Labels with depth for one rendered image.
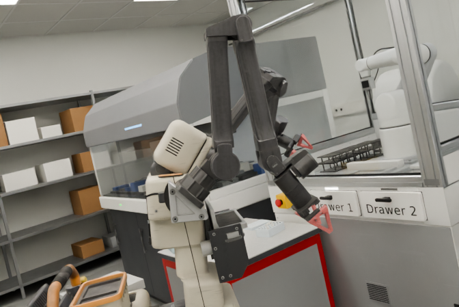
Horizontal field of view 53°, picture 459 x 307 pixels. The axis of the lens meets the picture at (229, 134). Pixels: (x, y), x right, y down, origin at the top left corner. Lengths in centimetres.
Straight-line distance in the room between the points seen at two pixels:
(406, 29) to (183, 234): 106
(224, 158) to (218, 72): 23
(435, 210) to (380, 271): 43
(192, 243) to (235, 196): 138
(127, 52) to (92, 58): 51
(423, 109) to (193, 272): 99
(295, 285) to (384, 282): 39
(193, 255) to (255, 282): 65
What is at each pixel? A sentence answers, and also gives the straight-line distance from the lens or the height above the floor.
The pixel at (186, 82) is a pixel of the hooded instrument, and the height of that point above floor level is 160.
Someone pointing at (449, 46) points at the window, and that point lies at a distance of 203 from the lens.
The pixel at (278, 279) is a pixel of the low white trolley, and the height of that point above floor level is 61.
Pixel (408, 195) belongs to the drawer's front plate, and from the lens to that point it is 191.
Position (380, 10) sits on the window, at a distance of 190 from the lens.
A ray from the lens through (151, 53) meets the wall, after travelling 668.
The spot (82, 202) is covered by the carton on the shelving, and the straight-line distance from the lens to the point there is 558.
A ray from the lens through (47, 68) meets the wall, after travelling 608.
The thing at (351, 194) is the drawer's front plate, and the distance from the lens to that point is 209.
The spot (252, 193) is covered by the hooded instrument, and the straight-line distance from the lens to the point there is 289.
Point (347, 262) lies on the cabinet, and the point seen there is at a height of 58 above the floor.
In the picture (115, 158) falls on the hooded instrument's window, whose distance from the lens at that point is 378.
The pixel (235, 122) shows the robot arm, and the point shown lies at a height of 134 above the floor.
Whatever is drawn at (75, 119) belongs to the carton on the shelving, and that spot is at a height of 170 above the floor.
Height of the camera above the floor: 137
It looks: 2 degrees down
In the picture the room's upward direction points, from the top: 13 degrees counter-clockwise
